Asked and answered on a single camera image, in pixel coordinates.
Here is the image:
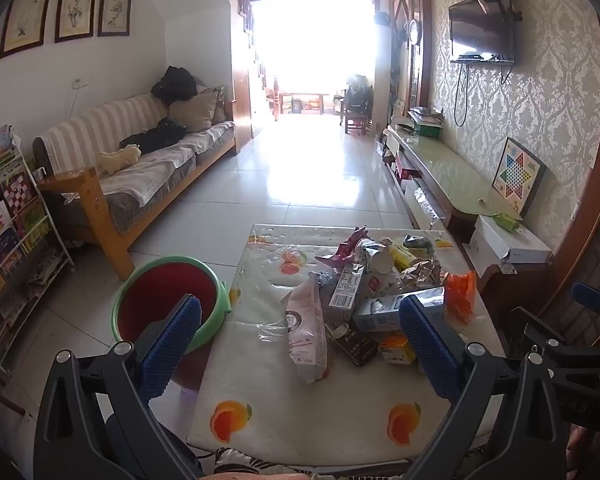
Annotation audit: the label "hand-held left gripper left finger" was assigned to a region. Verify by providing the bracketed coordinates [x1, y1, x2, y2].
[32, 292, 203, 480]

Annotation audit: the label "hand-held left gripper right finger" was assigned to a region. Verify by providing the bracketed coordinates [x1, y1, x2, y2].
[399, 294, 566, 480]

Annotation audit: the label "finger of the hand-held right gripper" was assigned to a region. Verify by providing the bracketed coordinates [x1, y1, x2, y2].
[510, 305, 600, 367]
[572, 281, 600, 317]

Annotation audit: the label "yellow tea carton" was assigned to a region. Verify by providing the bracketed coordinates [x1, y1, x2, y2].
[379, 334, 417, 364]

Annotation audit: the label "red bin with green rim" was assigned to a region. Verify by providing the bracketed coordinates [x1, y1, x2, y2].
[111, 256, 229, 356]

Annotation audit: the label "dark brown drink carton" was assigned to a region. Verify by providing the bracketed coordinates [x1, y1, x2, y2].
[325, 322, 379, 367]

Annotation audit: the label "silver blue snack wrapper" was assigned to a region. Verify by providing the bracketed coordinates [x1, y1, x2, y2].
[404, 234, 434, 254]

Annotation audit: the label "orange snack bag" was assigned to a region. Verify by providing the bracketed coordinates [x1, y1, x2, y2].
[444, 271, 479, 325]

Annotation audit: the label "blue white milk carton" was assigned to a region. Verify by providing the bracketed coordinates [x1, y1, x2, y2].
[352, 287, 446, 333]

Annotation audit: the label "brown wooden side cabinet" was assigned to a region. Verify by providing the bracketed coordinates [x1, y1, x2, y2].
[460, 242, 576, 321]

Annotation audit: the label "crumpled brown wrapper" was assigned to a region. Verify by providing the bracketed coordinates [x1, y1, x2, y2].
[397, 257, 449, 291]

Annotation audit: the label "red white packet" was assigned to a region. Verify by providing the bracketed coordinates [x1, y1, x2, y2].
[365, 275, 389, 299]

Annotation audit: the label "table with fruit print cover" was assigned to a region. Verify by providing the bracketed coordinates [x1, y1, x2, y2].
[186, 223, 506, 466]

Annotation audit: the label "white cardboard box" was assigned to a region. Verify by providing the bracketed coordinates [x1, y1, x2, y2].
[469, 215, 554, 266]

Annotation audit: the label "yellow tube package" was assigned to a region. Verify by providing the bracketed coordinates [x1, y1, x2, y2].
[387, 242, 419, 270]

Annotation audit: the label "crushed white paper cup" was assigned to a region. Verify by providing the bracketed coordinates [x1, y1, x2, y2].
[361, 241, 394, 274]

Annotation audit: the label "white grey drink carton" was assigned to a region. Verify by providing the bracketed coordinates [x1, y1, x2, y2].
[328, 262, 366, 311]

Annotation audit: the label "green packet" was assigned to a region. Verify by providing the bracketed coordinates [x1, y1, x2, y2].
[492, 212, 524, 231]

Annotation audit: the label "pink white snack bag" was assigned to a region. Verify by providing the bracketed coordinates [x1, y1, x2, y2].
[285, 277, 330, 385]

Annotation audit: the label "maroon foil wrapper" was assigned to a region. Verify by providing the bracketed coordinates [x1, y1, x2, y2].
[315, 226, 374, 267]

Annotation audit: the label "star checkers board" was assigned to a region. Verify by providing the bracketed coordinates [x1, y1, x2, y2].
[491, 137, 547, 219]

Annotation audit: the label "long low television cabinet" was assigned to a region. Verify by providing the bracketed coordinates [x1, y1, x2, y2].
[382, 125, 523, 232]

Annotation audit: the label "wooden sofa with striped cover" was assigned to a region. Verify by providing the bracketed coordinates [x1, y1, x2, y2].
[32, 85, 239, 281]

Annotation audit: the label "cream plush toy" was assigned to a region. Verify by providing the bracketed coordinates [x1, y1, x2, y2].
[95, 145, 143, 178]

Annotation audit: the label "black clothing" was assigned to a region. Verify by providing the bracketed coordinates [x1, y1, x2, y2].
[151, 66, 199, 107]
[119, 117, 187, 155]

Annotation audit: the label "rows of children's books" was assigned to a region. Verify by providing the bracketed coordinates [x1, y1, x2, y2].
[0, 127, 51, 321]

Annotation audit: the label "beige pillow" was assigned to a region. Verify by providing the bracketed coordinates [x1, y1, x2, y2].
[169, 91, 220, 133]

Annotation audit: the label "small wooden chair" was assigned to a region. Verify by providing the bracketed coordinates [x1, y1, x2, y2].
[341, 77, 376, 135]

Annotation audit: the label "framed plant picture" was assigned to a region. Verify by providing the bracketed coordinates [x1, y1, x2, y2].
[55, 0, 100, 44]
[0, 0, 57, 59]
[98, 0, 134, 37]

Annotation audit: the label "white wire book rack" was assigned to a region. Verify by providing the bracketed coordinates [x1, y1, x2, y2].
[0, 125, 76, 368]

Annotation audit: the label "wall-mounted television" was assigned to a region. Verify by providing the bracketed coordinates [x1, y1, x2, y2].
[448, 0, 517, 64]

